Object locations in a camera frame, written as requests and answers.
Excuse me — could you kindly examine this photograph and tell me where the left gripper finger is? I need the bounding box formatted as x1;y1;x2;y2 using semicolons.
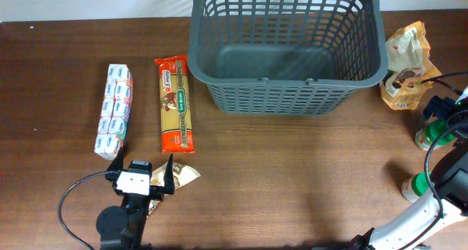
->
163;154;175;194
107;146;124;171

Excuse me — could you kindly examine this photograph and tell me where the green lid spice jar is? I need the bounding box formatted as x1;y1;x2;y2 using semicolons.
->
415;119;455;151

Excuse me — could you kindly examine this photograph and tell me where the orange snack bag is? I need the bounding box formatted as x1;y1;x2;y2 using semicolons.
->
380;21;442;110

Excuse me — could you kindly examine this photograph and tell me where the green lid seasoning jar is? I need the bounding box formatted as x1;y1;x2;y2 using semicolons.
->
401;173;429;202

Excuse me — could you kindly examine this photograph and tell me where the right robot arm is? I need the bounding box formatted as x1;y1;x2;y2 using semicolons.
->
347;140;467;249

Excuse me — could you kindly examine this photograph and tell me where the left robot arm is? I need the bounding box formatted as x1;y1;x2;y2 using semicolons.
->
96;148;176;249

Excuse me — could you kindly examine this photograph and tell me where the brown white snack pouch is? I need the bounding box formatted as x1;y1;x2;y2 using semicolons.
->
146;161;202;217

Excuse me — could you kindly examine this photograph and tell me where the orange spaghetti packet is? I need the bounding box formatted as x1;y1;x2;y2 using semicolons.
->
154;55;195;153

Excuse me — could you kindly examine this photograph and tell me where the white tissue multipack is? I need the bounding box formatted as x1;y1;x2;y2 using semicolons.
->
94;64;133;160

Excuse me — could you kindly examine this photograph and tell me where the grey plastic basket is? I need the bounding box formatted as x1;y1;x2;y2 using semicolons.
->
188;0;388;115

